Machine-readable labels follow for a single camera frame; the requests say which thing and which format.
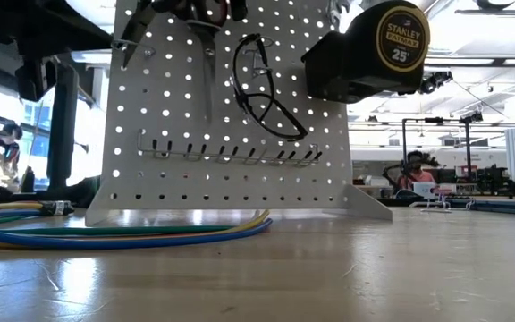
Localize white metal pegboard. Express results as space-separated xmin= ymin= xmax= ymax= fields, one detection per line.
xmin=85 ymin=0 xmax=393 ymax=227

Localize clear safety glasses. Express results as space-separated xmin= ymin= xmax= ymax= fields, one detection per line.
xmin=232 ymin=33 xmax=308 ymax=143

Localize maroon handled scissors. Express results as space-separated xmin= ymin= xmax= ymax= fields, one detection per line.
xmin=185 ymin=0 xmax=231 ymax=127

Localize black handled pliers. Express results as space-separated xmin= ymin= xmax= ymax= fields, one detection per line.
xmin=118 ymin=0 xmax=188 ymax=69

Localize coloured wire bundle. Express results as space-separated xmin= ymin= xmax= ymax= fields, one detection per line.
xmin=0 ymin=200 xmax=274 ymax=250

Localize multi prong tool rack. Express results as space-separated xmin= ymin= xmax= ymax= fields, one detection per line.
xmin=137 ymin=129 xmax=324 ymax=168

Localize black plastic bin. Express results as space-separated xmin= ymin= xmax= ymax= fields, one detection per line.
xmin=300 ymin=30 xmax=425 ymax=105

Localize person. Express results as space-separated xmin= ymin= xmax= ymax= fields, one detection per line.
xmin=393 ymin=150 xmax=440 ymax=192
xmin=0 ymin=123 xmax=24 ymax=191

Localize white background container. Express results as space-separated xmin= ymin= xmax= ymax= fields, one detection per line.
xmin=411 ymin=181 xmax=438 ymax=200

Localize black ceiling spotlight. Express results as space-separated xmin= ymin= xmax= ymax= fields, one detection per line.
xmin=418 ymin=71 xmax=454 ymax=95

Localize black pole rig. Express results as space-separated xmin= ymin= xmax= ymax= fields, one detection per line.
xmin=401 ymin=116 xmax=476 ymax=180

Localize small dark bottle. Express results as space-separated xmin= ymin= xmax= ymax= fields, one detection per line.
xmin=19 ymin=165 xmax=36 ymax=193

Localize black background equipment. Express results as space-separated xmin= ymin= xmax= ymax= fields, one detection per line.
xmin=476 ymin=164 xmax=514 ymax=198

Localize double ring wire hook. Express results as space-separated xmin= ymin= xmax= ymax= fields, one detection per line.
xmin=242 ymin=35 xmax=275 ymax=78

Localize wide wire peg hook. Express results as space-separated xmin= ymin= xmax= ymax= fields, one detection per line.
xmin=111 ymin=38 xmax=157 ymax=58

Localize black upright post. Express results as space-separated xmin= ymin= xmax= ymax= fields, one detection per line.
xmin=45 ymin=62 xmax=81 ymax=193

